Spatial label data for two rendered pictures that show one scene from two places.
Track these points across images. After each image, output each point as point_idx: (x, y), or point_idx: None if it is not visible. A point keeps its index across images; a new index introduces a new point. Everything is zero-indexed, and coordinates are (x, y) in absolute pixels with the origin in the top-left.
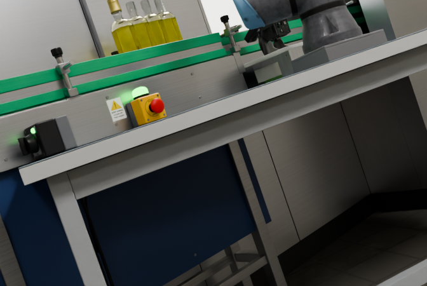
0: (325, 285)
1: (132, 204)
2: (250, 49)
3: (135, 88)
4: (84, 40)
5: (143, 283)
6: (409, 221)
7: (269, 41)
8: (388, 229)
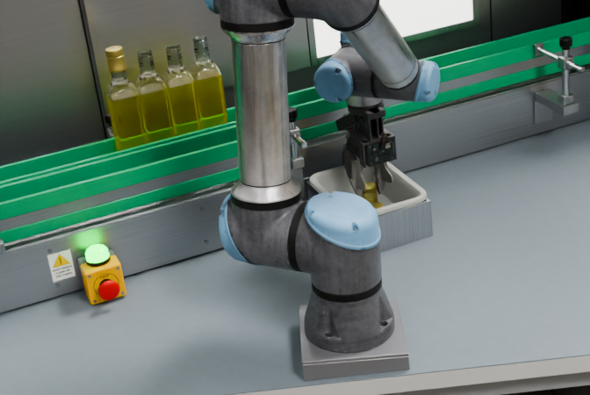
0: None
1: None
2: None
3: (97, 234)
4: (75, 70)
5: None
6: (577, 393)
7: (357, 160)
8: (536, 392)
